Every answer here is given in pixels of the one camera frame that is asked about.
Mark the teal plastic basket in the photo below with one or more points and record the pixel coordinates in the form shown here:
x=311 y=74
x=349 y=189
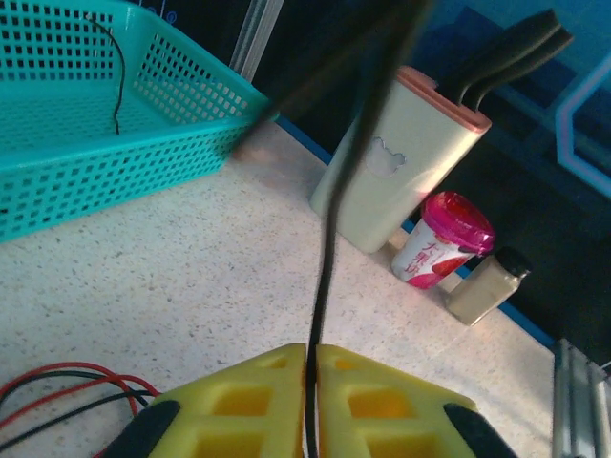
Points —
x=95 y=157

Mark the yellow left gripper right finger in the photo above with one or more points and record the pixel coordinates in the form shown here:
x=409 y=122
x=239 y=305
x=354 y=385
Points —
x=382 y=405

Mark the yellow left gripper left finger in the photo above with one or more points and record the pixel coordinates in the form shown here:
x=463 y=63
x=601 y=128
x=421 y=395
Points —
x=238 y=405

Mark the beige knife block orange top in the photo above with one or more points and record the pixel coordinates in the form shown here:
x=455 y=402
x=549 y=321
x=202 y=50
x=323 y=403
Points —
x=420 y=143

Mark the aluminium frame post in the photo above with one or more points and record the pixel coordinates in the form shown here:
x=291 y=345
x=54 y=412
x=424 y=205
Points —
x=253 y=38

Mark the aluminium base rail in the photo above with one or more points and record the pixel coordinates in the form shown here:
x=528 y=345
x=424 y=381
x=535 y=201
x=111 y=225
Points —
x=582 y=401

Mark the spice bottle black cap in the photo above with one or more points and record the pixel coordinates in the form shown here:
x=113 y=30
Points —
x=487 y=291

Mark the pink lidded yogurt cup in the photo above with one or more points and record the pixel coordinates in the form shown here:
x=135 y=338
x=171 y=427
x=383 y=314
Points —
x=439 y=248

